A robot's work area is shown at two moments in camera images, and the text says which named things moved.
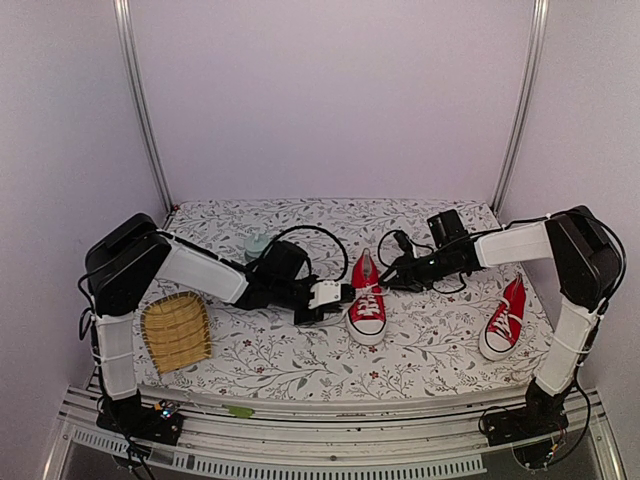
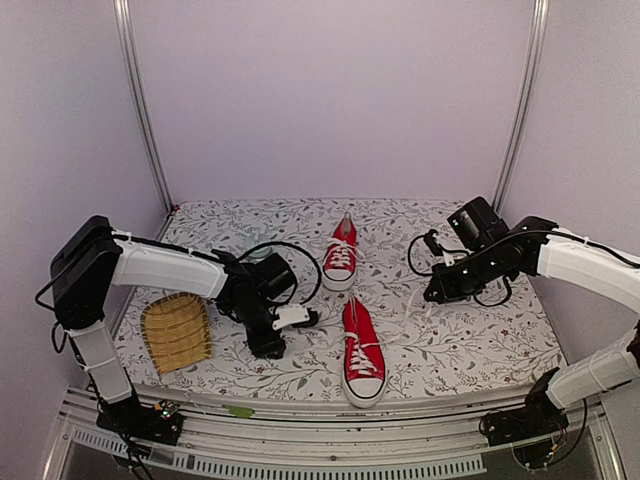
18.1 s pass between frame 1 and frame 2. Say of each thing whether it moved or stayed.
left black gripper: moved
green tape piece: stayed
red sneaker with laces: moved
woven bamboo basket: stayed
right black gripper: moved
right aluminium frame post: stayed
